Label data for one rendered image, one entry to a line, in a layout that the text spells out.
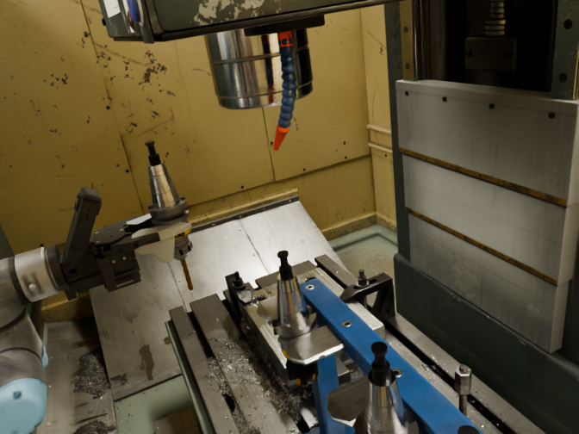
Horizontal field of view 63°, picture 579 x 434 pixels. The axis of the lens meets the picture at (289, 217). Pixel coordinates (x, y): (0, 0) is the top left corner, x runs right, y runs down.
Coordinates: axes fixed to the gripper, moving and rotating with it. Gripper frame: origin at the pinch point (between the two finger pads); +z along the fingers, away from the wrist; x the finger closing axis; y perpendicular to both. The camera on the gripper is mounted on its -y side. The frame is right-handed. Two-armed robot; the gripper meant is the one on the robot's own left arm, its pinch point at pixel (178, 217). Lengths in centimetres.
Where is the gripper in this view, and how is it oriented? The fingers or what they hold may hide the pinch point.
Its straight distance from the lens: 79.5
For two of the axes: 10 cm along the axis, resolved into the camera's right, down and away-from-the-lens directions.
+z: 9.0, -3.0, 3.2
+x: 4.1, 3.2, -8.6
